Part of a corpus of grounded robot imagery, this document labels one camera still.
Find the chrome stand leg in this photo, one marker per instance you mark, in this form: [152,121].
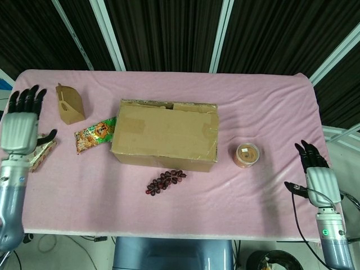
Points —
[8,258]

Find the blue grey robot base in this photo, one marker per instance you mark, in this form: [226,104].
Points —
[168,253]

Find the black waste bin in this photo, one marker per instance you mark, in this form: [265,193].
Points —
[270,261]

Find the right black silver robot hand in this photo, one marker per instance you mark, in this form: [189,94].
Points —
[323,185]

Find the thin white frame post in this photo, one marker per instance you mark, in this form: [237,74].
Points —
[73,35]

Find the gold foil wrapped packet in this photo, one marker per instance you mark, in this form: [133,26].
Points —
[42,157]

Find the round orange lidded cup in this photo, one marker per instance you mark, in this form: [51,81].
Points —
[247,154]

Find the blue white box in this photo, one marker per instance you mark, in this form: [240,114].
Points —
[4,84]

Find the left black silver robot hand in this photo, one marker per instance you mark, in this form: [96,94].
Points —
[19,132]

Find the pink table cloth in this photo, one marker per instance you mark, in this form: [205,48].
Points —
[197,208]

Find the wide white frame post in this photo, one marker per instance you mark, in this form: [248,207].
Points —
[108,35]

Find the kraft paper takeaway box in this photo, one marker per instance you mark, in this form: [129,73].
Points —
[71,109]

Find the large cardboard box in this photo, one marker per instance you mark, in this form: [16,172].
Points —
[166,132]

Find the dark red grape bunch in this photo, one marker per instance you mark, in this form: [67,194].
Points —
[161,181]

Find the white frame rail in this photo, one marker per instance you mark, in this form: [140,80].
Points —
[337,133]

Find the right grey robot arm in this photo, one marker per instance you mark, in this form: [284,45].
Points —
[336,242]

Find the green orange snack packet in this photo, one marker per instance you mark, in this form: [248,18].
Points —
[90,135]

